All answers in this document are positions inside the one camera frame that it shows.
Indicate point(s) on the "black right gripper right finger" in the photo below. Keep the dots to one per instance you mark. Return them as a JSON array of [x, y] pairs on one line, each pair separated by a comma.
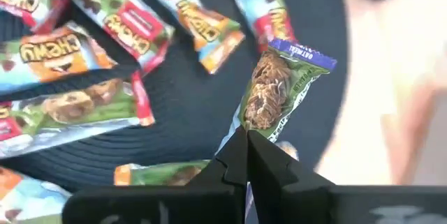
[[290, 199]]

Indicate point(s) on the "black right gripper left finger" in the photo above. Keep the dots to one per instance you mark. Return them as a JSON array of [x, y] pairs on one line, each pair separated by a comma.
[[216, 196]]

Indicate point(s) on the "green purple oatmeal bar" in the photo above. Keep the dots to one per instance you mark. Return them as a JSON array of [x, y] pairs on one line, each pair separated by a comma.
[[272, 91]]

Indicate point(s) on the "green orange granola bar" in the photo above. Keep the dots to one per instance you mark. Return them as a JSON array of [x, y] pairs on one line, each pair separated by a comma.
[[157, 173]]

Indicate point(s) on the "round dark blue woven mat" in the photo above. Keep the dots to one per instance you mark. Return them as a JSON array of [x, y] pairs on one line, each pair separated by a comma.
[[195, 112]]

